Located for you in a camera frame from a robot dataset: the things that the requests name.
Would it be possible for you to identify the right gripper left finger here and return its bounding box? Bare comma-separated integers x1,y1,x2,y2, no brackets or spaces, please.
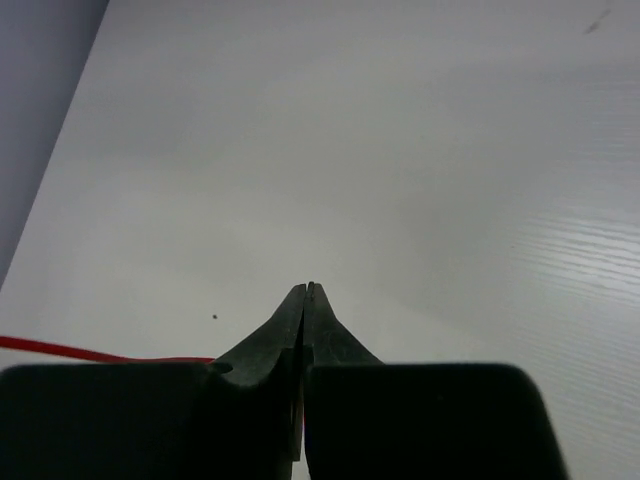
1,285,306,479

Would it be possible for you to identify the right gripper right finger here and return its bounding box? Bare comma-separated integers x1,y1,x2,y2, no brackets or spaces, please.
303,283,569,479

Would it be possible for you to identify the thin red headphone cable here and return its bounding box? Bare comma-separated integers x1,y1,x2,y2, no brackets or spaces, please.
0,335,216,366

